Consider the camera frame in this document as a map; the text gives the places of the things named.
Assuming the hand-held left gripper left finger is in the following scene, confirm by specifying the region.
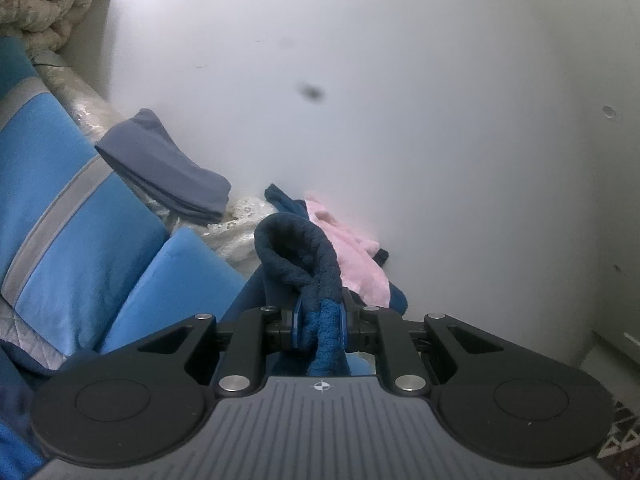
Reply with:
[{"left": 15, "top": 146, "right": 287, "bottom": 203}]
[{"left": 134, "top": 299, "right": 307, "bottom": 397}]

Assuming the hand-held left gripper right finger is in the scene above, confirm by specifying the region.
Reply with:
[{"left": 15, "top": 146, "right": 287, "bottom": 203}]
[{"left": 340, "top": 290, "right": 507, "bottom": 400}]

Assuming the patterned rug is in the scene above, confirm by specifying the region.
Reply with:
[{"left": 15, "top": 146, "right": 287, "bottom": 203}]
[{"left": 596, "top": 399, "right": 640, "bottom": 459}]

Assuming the large blue grey-striped pillow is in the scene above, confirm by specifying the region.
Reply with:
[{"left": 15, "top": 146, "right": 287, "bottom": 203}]
[{"left": 0, "top": 35, "right": 169, "bottom": 357}]

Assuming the navy and pink garment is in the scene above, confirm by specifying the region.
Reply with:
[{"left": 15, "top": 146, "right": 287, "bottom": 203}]
[{"left": 264, "top": 183, "right": 409, "bottom": 317}]

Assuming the blue and navy fleece jacket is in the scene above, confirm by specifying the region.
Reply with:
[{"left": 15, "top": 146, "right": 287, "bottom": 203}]
[{"left": 0, "top": 212, "right": 371, "bottom": 480}]

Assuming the white shelf unit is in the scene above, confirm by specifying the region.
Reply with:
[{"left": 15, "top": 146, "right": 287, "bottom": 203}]
[{"left": 579, "top": 329, "right": 640, "bottom": 403}]

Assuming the folded grey cloth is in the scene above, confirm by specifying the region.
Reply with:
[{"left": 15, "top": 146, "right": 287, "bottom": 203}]
[{"left": 94, "top": 108, "right": 232, "bottom": 227}]

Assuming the small blue grey-striped pillow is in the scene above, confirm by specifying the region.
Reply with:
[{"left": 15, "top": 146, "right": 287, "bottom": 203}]
[{"left": 97, "top": 226, "right": 249, "bottom": 357}]

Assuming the white lace blanket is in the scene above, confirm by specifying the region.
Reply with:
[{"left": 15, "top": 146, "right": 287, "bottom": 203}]
[{"left": 165, "top": 196, "right": 274, "bottom": 264}]

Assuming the cream chunky knit blanket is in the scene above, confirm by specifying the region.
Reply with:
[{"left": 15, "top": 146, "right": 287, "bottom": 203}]
[{"left": 0, "top": 0, "right": 97, "bottom": 55}]

